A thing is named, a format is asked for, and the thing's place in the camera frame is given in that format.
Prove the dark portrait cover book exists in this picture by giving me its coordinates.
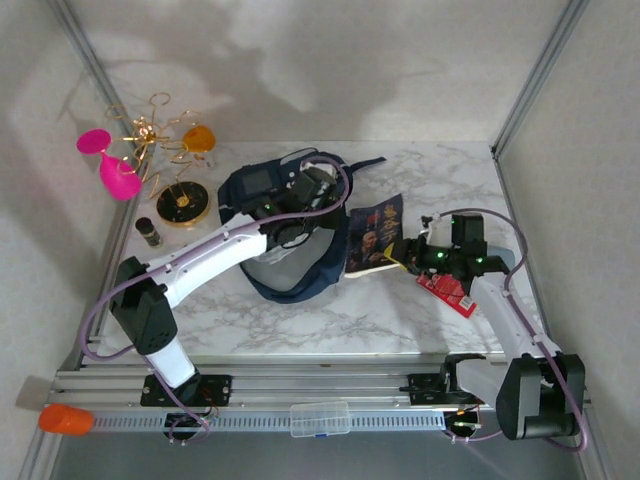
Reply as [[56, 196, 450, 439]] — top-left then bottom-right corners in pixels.
[[343, 194, 406, 279]]

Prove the red stationery packet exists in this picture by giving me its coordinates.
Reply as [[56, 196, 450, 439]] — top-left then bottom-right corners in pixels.
[[416, 269, 479, 320]]

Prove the grey-blue pencil case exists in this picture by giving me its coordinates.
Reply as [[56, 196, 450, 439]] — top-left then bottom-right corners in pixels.
[[487, 244, 516, 274]]

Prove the navy blue backpack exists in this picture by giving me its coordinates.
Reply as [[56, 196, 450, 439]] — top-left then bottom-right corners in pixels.
[[217, 147, 389, 305]]

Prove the orange goblet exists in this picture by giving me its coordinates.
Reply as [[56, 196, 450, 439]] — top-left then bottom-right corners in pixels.
[[180, 124, 219, 170]]

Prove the small dark bottle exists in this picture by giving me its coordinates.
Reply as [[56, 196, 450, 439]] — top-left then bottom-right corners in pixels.
[[134, 216, 165, 250]]

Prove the circuit board with LED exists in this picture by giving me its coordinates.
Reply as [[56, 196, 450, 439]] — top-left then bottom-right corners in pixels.
[[447, 407, 484, 441], [164, 412, 214, 444]]

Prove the pink goblet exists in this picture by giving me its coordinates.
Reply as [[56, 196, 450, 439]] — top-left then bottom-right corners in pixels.
[[75, 128, 145, 202]]

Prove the clear plastic organizer box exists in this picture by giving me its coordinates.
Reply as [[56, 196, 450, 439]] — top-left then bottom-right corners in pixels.
[[289, 400, 351, 440]]

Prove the orange plastic cup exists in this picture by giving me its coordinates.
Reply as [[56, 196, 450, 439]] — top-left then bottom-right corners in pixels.
[[38, 403, 95, 437]]

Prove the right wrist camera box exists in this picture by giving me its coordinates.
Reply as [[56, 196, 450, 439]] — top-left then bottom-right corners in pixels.
[[422, 214, 447, 242]]

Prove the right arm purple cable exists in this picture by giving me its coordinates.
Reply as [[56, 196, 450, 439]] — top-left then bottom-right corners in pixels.
[[424, 207, 591, 454]]

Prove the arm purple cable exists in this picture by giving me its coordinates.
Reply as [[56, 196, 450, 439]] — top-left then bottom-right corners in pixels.
[[79, 155, 351, 446], [424, 207, 591, 454]]

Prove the gold wire glass rack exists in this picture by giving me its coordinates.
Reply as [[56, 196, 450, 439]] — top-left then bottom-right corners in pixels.
[[104, 92, 214, 231]]

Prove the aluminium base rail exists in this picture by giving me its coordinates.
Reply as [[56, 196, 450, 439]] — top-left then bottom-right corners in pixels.
[[44, 362, 594, 409]]

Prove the grey slotted cable duct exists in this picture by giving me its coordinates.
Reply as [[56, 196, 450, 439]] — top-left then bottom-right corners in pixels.
[[92, 410, 449, 432]]

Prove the aluminium frame post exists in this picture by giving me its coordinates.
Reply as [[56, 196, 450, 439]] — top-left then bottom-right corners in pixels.
[[489, 0, 591, 159], [47, 0, 151, 184]]

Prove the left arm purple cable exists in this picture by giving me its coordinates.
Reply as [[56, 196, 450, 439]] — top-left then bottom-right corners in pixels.
[[79, 155, 351, 446]]

